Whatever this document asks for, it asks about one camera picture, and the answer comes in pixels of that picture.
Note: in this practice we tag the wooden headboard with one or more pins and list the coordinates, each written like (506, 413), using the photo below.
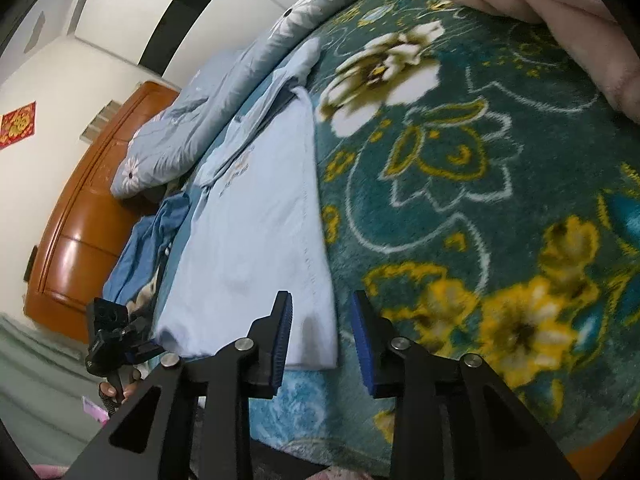
(88, 227)

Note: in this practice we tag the beige garment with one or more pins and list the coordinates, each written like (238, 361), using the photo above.
(143, 297)

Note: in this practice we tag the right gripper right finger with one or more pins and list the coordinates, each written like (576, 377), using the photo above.
(454, 419)

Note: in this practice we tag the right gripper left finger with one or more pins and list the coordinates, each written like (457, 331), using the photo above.
(151, 436)

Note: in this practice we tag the light blue floral quilt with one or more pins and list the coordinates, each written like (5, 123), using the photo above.
(171, 143)

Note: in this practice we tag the pink garment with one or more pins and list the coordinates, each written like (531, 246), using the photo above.
(593, 37)

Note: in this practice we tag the person's left hand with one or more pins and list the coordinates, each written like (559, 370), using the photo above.
(113, 397)

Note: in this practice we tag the red wall decoration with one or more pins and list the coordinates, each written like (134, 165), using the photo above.
(17, 125)

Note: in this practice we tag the blue garment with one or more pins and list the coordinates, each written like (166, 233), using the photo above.
(140, 258)

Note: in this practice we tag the white wardrobe with black stripe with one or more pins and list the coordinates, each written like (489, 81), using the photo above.
(174, 38)

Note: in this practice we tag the teal floral bed blanket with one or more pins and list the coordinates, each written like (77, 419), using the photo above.
(477, 185)

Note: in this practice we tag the light blue shirt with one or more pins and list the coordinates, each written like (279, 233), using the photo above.
(256, 230)

